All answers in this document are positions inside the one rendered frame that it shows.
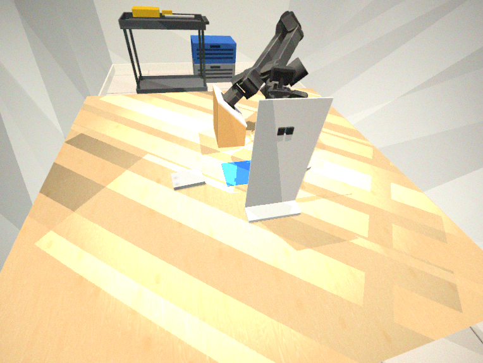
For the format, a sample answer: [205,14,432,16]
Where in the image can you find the white rectangular slab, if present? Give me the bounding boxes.
[170,168,205,190]

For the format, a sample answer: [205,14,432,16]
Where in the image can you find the blue flat square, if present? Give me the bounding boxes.
[221,160,251,186]

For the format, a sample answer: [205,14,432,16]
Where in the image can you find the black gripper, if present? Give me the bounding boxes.
[266,65,296,99]

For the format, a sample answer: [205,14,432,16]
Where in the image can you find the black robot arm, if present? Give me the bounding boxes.
[221,11,308,109]

